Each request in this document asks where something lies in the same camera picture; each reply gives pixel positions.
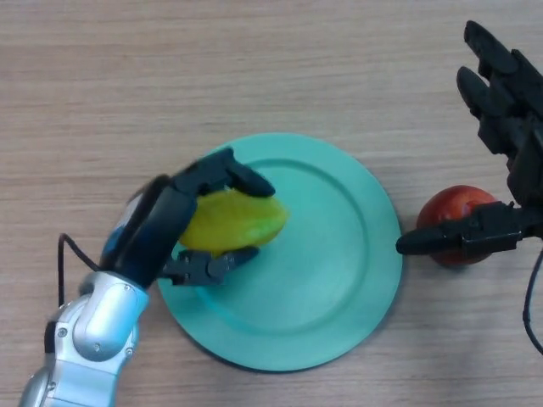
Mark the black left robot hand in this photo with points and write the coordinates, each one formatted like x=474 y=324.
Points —
x=152 y=229

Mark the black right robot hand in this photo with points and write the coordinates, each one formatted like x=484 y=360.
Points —
x=517 y=127

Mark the yellow starfruit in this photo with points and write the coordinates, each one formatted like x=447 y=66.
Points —
x=237 y=224

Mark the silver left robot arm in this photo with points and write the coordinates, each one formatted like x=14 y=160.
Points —
x=97 y=322

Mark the green round plate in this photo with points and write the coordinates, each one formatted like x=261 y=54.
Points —
x=322 y=275

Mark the red apple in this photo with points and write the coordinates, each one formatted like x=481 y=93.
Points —
x=445 y=207

